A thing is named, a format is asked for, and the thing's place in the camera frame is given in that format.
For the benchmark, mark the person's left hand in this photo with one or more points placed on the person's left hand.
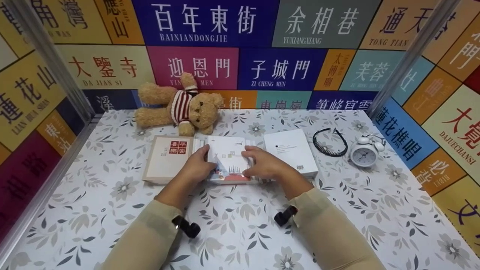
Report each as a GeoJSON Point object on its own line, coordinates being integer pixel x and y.
{"type": "Point", "coordinates": [195, 167]}

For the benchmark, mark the person's right hand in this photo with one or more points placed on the person's right hand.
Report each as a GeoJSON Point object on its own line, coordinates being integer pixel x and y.
{"type": "Point", "coordinates": [268, 165]}

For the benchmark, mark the white illustrated booklet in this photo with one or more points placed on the white illustrated booklet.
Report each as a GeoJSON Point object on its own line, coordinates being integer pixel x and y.
{"type": "Point", "coordinates": [230, 157]}

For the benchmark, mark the person's right forearm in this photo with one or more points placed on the person's right forearm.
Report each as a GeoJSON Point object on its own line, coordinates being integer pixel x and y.
{"type": "Point", "coordinates": [330, 232]}

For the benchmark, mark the person's left forearm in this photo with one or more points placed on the person's left forearm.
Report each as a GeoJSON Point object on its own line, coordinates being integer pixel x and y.
{"type": "Point", "coordinates": [150, 232]}

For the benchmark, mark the plain white box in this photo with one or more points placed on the plain white box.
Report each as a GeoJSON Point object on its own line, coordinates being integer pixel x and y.
{"type": "Point", "coordinates": [290, 150]}

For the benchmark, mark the beige box with red stamps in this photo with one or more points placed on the beige box with red stamps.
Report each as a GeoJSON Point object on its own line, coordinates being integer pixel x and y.
{"type": "Point", "coordinates": [167, 159]}

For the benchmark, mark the black wrist band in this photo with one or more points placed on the black wrist band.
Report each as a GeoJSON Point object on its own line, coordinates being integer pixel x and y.
{"type": "Point", "coordinates": [186, 226]}
{"type": "Point", "coordinates": [285, 216]}

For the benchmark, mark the brown teddy bear striped shirt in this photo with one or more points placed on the brown teddy bear striped shirt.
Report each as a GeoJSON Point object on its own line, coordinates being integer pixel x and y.
{"type": "Point", "coordinates": [183, 107]}

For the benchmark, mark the black toothed headband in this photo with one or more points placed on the black toothed headband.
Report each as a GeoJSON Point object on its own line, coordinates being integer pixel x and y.
{"type": "Point", "coordinates": [330, 150]}

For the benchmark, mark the white twin-bell alarm clock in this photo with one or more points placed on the white twin-bell alarm clock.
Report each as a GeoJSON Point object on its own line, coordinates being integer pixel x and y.
{"type": "Point", "coordinates": [363, 153]}

